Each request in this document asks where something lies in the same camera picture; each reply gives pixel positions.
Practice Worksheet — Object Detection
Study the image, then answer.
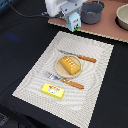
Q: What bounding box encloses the white woven placemat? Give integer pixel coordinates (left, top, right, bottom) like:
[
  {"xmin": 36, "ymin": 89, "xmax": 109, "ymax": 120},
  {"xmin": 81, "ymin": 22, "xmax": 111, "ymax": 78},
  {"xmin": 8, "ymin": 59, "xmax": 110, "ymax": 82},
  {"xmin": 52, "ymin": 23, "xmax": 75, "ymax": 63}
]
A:
[{"xmin": 13, "ymin": 31, "xmax": 113, "ymax": 128}]

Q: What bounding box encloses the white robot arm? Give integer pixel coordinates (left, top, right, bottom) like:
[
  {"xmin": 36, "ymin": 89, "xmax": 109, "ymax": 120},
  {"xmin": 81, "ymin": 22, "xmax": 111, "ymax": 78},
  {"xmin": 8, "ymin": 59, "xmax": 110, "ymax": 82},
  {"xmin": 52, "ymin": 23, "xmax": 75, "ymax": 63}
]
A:
[{"xmin": 45, "ymin": 0, "xmax": 87, "ymax": 17}]

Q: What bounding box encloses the knife with wooden handle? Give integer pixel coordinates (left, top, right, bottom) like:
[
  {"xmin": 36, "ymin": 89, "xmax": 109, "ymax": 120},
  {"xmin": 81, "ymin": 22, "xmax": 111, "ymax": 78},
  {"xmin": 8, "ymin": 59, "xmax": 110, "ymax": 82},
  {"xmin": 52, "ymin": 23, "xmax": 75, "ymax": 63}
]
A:
[{"xmin": 58, "ymin": 50, "xmax": 97, "ymax": 63}]

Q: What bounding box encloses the orange bread loaf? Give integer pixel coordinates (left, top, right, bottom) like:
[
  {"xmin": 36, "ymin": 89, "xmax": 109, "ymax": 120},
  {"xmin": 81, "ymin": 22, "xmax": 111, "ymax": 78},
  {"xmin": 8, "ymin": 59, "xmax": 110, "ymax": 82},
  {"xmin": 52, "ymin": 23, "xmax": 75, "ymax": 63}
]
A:
[{"xmin": 60, "ymin": 56, "xmax": 81, "ymax": 75}]

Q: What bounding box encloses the dark grey cooking pot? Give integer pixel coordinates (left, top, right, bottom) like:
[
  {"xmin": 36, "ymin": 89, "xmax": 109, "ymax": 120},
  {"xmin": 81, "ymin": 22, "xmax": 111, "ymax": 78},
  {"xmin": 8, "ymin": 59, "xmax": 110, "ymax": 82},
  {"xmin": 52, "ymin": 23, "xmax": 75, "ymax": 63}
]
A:
[{"xmin": 81, "ymin": 2, "xmax": 103, "ymax": 24}]

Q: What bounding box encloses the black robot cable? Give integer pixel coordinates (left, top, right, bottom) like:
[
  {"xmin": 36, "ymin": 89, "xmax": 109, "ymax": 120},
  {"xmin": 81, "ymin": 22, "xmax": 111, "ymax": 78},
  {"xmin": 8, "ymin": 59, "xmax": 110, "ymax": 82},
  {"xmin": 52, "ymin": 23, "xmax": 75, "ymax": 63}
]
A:
[{"xmin": 7, "ymin": 0, "xmax": 51, "ymax": 19}]

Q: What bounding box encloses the pink serving board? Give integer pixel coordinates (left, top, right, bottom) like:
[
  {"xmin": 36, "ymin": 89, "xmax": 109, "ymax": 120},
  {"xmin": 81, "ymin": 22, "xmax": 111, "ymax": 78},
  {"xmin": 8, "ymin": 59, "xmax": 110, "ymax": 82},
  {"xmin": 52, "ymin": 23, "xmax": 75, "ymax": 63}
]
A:
[{"xmin": 47, "ymin": 0, "xmax": 128, "ymax": 44}]

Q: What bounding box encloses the small white milk carton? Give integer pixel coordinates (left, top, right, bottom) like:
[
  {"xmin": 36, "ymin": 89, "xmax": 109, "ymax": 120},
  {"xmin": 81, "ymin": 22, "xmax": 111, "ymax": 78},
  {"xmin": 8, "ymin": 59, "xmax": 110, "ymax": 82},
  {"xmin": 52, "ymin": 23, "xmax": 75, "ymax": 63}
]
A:
[{"xmin": 66, "ymin": 12, "xmax": 81, "ymax": 32}]

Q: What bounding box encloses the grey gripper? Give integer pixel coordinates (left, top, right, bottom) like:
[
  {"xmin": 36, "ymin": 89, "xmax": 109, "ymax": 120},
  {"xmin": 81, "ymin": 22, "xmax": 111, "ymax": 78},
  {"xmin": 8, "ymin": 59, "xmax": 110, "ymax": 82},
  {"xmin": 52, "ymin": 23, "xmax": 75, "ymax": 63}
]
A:
[{"xmin": 60, "ymin": 1, "xmax": 83, "ymax": 17}]

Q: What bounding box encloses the fork with wooden handle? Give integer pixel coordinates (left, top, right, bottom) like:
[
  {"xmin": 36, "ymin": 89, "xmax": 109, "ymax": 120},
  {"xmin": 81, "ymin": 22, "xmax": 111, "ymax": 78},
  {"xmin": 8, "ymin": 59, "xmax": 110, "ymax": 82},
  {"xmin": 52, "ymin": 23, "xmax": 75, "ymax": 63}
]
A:
[{"xmin": 43, "ymin": 71, "xmax": 84, "ymax": 89}]

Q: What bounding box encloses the yellow butter box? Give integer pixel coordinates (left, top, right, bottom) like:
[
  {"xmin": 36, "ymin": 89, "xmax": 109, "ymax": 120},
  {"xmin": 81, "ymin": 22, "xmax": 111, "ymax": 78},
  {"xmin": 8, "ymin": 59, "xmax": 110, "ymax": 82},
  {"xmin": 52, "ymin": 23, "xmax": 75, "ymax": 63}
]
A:
[{"xmin": 41, "ymin": 83, "xmax": 64, "ymax": 99}]

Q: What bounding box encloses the beige bowl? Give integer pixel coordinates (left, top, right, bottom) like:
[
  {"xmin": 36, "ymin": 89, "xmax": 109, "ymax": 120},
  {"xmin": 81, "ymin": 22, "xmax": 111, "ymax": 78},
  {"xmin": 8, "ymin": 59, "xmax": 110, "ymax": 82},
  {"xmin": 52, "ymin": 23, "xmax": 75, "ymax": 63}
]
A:
[{"xmin": 116, "ymin": 4, "xmax": 128, "ymax": 30}]

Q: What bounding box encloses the round beige plate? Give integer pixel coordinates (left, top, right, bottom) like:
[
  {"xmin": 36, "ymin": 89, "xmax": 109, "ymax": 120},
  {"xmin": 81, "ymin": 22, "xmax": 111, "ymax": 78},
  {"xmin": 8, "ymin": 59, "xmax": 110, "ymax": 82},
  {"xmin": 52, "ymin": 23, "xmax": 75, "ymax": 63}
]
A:
[{"xmin": 55, "ymin": 55, "xmax": 82, "ymax": 78}]

